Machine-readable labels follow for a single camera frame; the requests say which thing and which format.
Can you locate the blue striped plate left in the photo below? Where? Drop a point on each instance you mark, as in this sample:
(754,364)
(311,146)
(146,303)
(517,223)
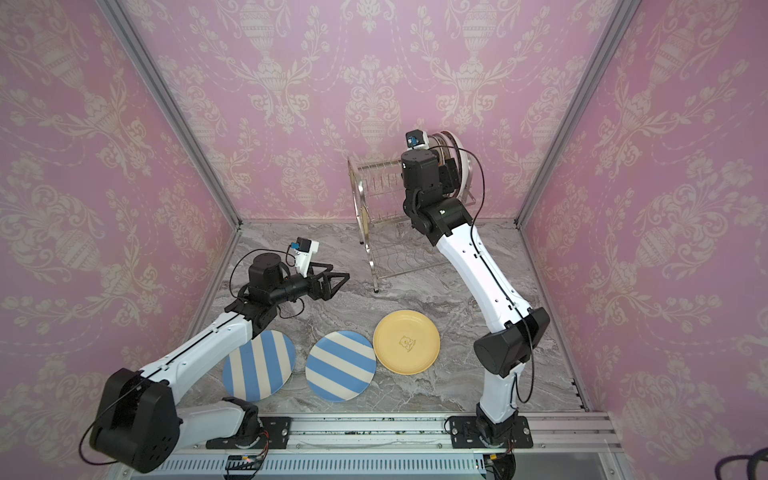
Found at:
(260,368)

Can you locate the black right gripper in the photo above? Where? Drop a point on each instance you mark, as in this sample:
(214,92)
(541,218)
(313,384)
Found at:
(447,174)

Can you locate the blue striped plate centre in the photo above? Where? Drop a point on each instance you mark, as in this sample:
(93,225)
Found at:
(340,366)

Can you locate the silver metal dish rack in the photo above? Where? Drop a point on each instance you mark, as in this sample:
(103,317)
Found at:
(397,239)

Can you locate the blue striped plate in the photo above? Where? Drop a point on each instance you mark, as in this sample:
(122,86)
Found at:
(340,366)
(260,368)

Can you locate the yellow plate with bear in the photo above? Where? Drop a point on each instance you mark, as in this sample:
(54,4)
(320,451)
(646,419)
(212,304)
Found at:
(406,342)

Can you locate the aluminium corner post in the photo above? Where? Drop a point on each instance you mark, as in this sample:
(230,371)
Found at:
(118,18)
(605,49)

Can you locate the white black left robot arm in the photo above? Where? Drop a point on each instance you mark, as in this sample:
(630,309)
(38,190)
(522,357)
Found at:
(138,422)

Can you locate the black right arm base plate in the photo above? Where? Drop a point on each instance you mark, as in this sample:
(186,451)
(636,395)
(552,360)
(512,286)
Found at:
(472,432)

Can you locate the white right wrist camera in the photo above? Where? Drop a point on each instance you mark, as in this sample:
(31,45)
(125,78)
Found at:
(417,140)

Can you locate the aluminium corner post left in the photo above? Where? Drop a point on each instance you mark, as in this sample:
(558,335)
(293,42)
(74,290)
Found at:
(118,18)

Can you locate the beige plain plate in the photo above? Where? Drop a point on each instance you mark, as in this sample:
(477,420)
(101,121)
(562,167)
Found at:
(441,143)

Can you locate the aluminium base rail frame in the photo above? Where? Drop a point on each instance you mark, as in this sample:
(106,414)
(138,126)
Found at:
(407,446)

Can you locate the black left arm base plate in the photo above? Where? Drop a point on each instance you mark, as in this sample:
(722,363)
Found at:
(273,434)

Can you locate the white floral plate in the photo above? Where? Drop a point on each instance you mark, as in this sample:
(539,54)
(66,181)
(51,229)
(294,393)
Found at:
(464,162)

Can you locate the red rimmed white plate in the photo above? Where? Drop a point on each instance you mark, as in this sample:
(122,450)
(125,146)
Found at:
(453,148)

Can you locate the aluminium corner post right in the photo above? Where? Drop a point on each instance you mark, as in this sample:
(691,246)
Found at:
(605,49)

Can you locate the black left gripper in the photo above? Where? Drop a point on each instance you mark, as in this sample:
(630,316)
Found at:
(314,291)

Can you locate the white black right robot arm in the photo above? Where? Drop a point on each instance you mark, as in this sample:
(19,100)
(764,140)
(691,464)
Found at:
(515,327)

